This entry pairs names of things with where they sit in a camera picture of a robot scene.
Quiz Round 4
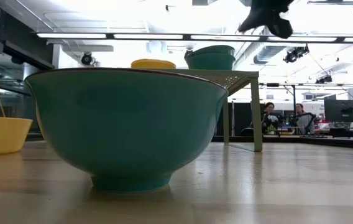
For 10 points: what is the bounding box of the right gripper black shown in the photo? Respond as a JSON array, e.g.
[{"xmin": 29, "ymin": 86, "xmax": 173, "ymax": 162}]
[{"xmin": 237, "ymin": 0, "xmax": 295, "ymax": 39}]

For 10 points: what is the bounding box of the person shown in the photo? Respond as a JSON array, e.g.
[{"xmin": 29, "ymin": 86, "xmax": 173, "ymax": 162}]
[
  {"xmin": 293, "ymin": 103, "xmax": 317, "ymax": 135},
  {"xmin": 262, "ymin": 101, "xmax": 285, "ymax": 135}
]

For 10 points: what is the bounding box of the black computer monitor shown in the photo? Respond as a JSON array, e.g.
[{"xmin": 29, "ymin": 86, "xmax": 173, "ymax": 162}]
[{"xmin": 324, "ymin": 99, "xmax": 353, "ymax": 123}]

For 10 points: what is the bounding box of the round black ceiling device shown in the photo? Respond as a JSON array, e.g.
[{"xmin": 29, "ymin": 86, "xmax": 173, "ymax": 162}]
[{"xmin": 80, "ymin": 52, "xmax": 94, "ymax": 66}]

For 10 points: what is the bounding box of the black partition wall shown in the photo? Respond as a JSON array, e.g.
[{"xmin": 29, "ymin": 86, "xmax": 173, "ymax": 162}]
[{"xmin": 215, "ymin": 102, "xmax": 266, "ymax": 136}]

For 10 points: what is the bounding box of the green perforated metal shelf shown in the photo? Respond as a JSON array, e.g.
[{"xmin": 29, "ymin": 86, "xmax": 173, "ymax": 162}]
[{"xmin": 160, "ymin": 68, "xmax": 264, "ymax": 152}]

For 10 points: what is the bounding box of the teal bowl patterned inside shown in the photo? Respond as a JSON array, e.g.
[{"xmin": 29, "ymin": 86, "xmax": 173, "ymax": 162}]
[
  {"xmin": 24, "ymin": 67, "xmax": 229, "ymax": 194},
  {"xmin": 187, "ymin": 45, "xmax": 236, "ymax": 58},
  {"xmin": 186, "ymin": 53, "xmax": 236, "ymax": 70}
]

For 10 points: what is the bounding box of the black ceiling camera rig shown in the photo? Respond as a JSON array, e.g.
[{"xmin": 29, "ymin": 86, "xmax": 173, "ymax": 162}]
[
  {"xmin": 315, "ymin": 74, "xmax": 333, "ymax": 85},
  {"xmin": 283, "ymin": 44, "xmax": 310, "ymax": 64}
]

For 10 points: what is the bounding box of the black aluminium table frame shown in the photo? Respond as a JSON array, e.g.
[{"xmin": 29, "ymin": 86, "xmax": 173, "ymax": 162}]
[{"xmin": 210, "ymin": 134, "xmax": 353, "ymax": 151}]

